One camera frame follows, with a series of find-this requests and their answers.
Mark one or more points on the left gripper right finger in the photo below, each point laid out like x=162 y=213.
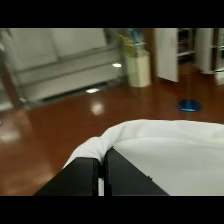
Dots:
x=128 y=176

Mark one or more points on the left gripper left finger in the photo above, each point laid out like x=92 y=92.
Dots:
x=75 y=178

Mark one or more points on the white shirt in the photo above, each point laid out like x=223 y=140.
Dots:
x=173 y=156

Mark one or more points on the blue-based pole stand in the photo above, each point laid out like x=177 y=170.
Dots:
x=189 y=104

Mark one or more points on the cream cylindrical bin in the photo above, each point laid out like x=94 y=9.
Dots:
x=138 y=69

